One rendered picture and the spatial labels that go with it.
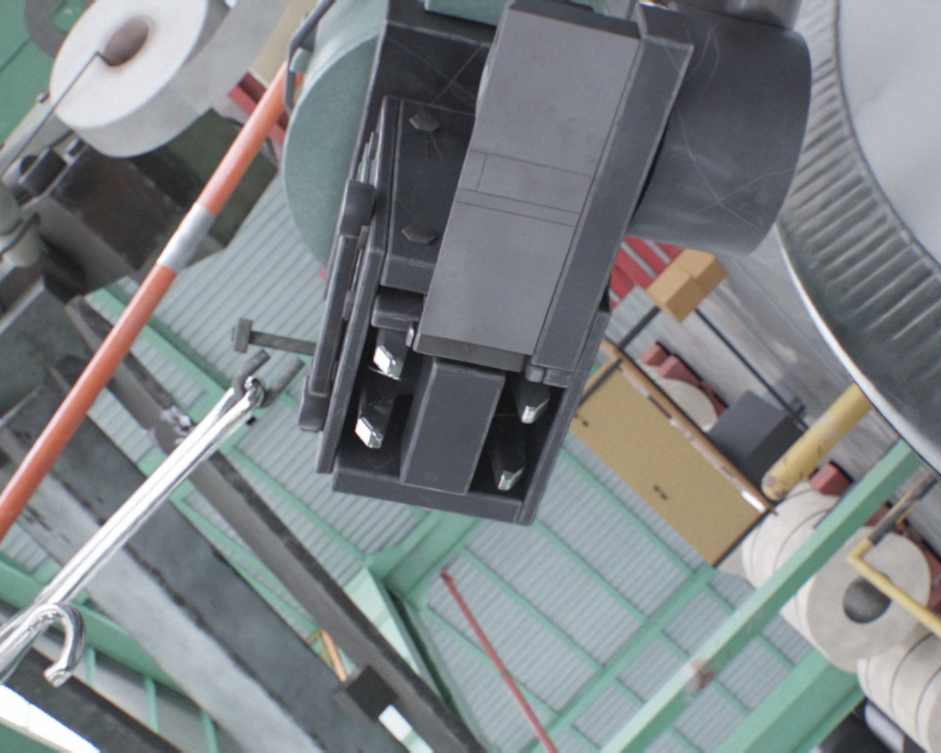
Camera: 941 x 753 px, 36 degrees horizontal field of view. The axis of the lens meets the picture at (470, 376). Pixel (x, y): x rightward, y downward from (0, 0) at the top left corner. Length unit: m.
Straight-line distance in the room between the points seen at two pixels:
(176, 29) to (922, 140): 0.72
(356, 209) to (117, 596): 0.85
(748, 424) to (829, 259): 10.63
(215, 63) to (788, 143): 0.76
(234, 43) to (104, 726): 0.58
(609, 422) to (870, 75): 9.70
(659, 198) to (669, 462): 10.18
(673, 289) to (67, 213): 8.28
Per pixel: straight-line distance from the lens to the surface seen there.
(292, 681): 1.31
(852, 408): 4.39
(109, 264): 1.31
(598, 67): 0.41
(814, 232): 0.57
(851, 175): 0.59
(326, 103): 0.58
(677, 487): 10.71
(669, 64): 0.41
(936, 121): 0.58
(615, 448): 10.40
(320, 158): 0.59
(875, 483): 4.05
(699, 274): 9.45
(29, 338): 1.24
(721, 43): 0.45
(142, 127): 1.16
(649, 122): 0.41
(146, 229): 1.30
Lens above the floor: 1.43
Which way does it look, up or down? 1 degrees up
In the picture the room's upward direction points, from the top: 136 degrees counter-clockwise
